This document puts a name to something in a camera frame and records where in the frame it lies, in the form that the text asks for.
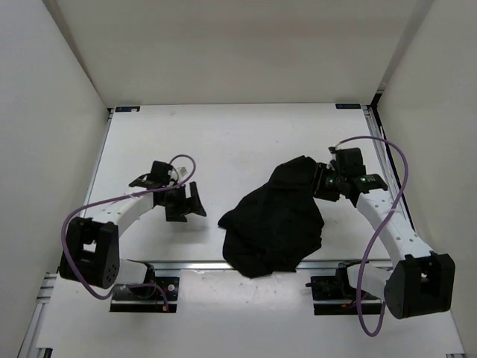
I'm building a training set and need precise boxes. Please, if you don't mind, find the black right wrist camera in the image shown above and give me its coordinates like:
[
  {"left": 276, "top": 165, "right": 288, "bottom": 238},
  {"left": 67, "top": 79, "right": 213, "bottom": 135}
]
[{"left": 329, "top": 147, "right": 388, "bottom": 192}]

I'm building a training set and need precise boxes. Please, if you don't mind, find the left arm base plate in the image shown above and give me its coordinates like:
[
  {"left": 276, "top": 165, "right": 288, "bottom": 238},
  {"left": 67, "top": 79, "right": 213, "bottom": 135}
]
[{"left": 110, "top": 263, "right": 180, "bottom": 313}]

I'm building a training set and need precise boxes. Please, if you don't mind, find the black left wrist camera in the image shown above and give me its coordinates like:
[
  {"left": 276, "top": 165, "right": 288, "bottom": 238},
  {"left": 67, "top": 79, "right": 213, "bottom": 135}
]
[{"left": 129, "top": 161, "right": 179, "bottom": 189}]

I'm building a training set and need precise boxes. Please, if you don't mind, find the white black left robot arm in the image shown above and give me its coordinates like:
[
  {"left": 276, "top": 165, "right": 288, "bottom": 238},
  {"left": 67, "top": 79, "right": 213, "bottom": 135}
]
[{"left": 59, "top": 182, "right": 206, "bottom": 312}]

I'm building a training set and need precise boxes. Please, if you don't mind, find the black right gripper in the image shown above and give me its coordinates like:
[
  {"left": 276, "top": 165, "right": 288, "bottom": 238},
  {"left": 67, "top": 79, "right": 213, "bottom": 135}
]
[{"left": 303, "top": 163, "right": 346, "bottom": 202}]

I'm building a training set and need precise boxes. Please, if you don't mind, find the blue left corner label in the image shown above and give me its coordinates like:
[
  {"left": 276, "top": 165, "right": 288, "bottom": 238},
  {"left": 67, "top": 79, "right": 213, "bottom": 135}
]
[{"left": 115, "top": 106, "right": 141, "bottom": 113}]

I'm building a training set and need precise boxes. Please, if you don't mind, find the aluminium right frame rail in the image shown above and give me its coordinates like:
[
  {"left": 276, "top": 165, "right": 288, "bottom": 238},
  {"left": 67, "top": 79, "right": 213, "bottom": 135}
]
[{"left": 367, "top": 89, "right": 415, "bottom": 229}]

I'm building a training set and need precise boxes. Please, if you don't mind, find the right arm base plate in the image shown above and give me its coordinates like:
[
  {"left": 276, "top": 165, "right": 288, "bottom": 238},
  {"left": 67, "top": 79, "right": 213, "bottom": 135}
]
[{"left": 306, "top": 260, "right": 360, "bottom": 316}]

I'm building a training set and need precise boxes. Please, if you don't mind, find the blue corner label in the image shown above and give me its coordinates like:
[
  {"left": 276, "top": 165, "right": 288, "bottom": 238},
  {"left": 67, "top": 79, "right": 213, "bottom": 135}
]
[
  {"left": 335, "top": 103, "right": 361, "bottom": 110},
  {"left": 115, "top": 106, "right": 141, "bottom": 113}
]

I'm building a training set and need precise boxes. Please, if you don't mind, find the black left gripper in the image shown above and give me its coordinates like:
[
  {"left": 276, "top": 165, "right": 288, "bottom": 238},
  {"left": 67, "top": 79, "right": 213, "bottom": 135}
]
[{"left": 159, "top": 181, "right": 206, "bottom": 222}]

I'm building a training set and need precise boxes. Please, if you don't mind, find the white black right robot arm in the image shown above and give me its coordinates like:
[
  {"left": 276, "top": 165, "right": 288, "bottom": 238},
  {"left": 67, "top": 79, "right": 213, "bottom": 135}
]
[{"left": 313, "top": 163, "right": 455, "bottom": 319}]

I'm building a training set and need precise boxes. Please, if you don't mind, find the aluminium front table rail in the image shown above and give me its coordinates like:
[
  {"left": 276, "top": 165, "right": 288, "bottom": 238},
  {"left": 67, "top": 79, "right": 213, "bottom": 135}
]
[{"left": 122, "top": 260, "right": 396, "bottom": 271}]

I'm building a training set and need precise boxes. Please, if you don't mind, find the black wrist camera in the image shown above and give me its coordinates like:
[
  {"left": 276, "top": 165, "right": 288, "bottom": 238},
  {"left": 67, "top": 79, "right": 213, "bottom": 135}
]
[
  {"left": 329, "top": 147, "right": 388, "bottom": 192},
  {"left": 129, "top": 161, "right": 179, "bottom": 189}
]

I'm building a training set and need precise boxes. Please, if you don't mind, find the black skirt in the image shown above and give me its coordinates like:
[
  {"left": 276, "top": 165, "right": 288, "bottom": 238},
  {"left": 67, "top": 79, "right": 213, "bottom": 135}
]
[{"left": 218, "top": 156, "right": 324, "bottom": 278}]

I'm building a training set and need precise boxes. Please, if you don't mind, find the blue right corner label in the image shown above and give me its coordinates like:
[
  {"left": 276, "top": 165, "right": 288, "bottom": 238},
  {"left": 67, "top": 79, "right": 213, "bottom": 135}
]
[{"left": 335, "top": 103, "right": 361, "bottom": 110}]

